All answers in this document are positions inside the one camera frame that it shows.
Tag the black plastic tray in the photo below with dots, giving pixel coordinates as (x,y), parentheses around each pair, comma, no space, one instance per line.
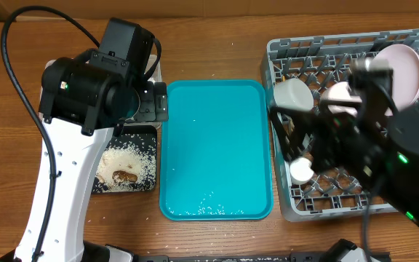
(147,145)

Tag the pink bowl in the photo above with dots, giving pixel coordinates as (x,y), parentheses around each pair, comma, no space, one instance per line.
(341,92)

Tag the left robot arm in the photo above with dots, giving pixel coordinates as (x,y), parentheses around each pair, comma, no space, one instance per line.
(85,102)

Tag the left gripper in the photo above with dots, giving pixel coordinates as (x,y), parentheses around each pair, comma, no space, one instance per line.
(153,103)

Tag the brown food scrap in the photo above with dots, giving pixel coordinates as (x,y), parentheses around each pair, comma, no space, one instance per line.
(121,176)

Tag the grey dishwasher rack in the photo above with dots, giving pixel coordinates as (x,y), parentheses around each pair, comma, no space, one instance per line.
(321,61)

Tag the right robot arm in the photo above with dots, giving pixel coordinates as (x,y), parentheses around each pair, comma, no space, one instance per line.
(398,182)

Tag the grey bowl with food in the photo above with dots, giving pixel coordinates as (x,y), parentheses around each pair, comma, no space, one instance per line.
(293,94)

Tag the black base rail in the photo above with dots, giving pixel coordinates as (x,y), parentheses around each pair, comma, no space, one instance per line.
(341,254)

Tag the white cup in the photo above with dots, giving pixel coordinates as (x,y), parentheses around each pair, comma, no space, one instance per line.
(300,171)

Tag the clear plastic bin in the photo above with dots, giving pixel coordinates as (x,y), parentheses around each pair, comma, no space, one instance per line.
(156,77)

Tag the large white plate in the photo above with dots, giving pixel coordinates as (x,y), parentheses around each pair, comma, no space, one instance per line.
(405,62)

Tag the spilled rice pile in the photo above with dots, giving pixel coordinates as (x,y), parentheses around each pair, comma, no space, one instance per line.
(126,167)

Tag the teal serving tray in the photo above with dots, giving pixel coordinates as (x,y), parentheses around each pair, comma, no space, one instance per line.
(215,152)

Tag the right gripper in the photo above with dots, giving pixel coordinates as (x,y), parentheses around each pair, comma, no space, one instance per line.
(322,148)

